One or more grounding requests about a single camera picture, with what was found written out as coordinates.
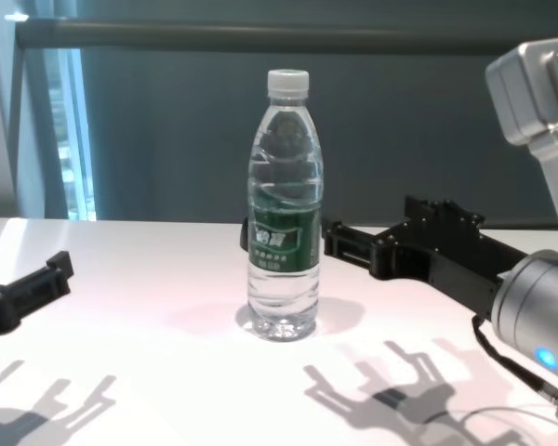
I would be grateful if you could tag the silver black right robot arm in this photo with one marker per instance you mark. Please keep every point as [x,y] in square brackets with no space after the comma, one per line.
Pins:
[535,302]

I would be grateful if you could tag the small dark object behind bottle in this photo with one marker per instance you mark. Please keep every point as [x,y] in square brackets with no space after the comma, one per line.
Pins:
[244,234]

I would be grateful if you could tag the clear water bottle green label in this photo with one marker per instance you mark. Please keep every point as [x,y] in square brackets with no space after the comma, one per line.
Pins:
[283,251]

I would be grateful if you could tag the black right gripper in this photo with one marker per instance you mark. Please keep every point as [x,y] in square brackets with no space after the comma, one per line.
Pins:
[460,251]

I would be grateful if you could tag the window glass strip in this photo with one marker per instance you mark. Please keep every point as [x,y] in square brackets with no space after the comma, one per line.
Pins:
[70,139]

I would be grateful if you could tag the grey horizontal handrail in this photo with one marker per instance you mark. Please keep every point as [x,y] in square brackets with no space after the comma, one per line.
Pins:
[260,35]

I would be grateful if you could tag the grey window frame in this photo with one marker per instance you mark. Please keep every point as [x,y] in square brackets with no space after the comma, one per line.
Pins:
[28,139]

